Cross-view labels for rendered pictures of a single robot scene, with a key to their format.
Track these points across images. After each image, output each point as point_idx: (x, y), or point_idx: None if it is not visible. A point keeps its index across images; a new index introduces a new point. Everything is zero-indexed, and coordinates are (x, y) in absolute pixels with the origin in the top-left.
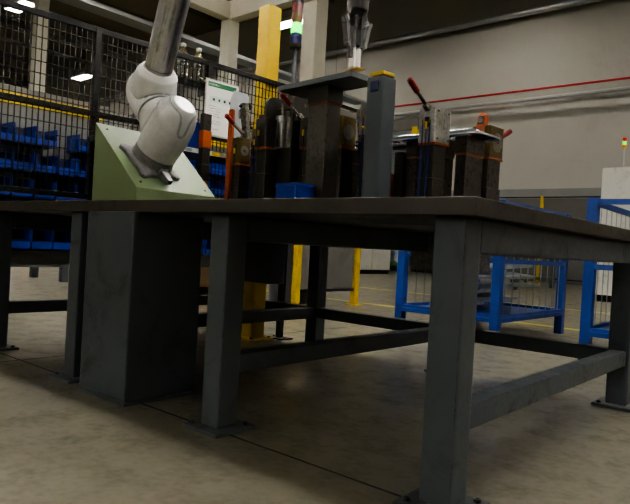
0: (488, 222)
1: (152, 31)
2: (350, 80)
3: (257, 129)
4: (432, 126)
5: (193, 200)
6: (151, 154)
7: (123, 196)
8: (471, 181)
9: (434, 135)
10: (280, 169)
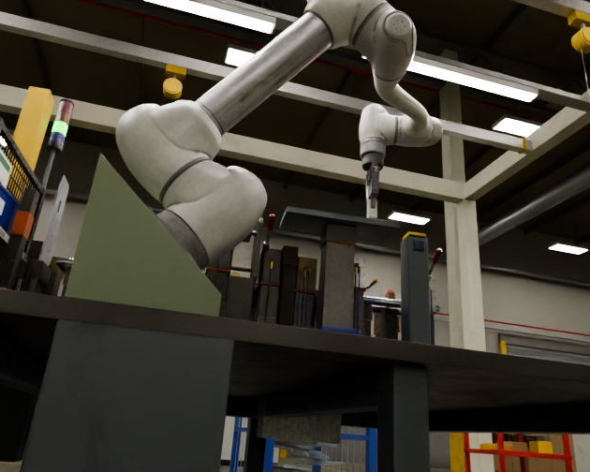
0: None
1: (243, 73)
2: (383, 230)
3: None
4: (433, 297)
5: (383, 340)
6: (210, 243)
7: (180, 305)
8: None
9: (435, 305)
10: (233, 302)
